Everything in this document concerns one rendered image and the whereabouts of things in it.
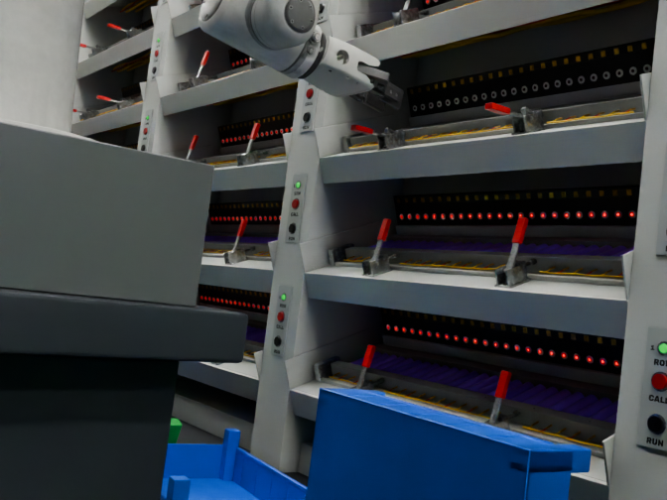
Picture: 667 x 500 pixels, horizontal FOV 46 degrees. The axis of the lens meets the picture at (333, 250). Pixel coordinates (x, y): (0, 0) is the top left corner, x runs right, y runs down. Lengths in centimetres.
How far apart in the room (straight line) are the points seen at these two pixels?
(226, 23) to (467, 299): 48
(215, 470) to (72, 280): 74
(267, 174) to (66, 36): 86
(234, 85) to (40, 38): 105
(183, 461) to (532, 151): 68
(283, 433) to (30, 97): 84
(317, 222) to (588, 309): 56
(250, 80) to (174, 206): 104
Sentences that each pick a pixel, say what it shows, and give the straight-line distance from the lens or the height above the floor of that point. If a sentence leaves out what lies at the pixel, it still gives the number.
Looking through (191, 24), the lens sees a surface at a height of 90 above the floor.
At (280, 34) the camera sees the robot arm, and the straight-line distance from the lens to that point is 103.
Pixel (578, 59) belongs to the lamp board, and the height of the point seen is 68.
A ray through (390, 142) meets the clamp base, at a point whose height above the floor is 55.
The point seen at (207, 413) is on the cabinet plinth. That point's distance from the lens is 164.
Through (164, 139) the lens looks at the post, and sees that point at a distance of 197.
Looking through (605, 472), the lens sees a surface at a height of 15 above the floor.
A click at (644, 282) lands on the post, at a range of 89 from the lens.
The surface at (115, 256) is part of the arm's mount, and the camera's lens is 57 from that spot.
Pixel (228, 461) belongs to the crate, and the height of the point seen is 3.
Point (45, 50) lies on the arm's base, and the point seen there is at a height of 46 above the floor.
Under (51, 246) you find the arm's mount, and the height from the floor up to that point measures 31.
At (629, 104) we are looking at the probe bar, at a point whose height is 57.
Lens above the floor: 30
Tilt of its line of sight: 4 degrees up
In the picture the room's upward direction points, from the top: 7 degrees clockwise
